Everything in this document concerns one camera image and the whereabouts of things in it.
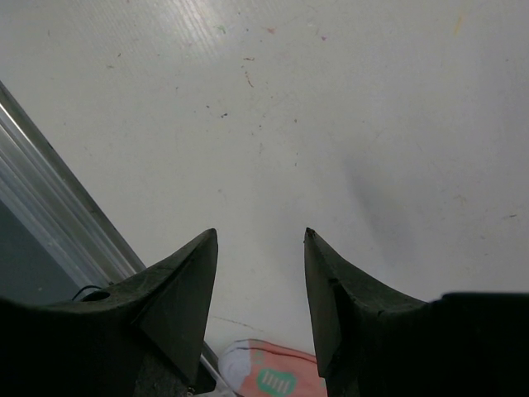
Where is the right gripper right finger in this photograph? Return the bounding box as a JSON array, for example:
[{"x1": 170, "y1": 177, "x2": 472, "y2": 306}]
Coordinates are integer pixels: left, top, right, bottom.
[{"x1": 304, "y1": 229, "x2": 528, "y2": 396}]

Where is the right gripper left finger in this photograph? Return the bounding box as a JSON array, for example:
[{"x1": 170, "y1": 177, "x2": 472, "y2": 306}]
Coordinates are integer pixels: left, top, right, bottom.
[{"x1": 1, "y1": 229, "x2": 218, "y2": 396}]

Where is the pink patterned sock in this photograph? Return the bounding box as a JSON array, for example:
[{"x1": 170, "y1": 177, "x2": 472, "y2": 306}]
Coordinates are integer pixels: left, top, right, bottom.
[{"x1": 218, "y1": 339, "x2": 327, "y2": 397}]

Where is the aluminium table frame rail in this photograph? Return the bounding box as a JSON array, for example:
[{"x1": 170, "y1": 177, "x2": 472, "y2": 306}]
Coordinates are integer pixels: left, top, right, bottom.
[{"x1": 0, "y1": 80, "x2": 232, "y2": 397}]

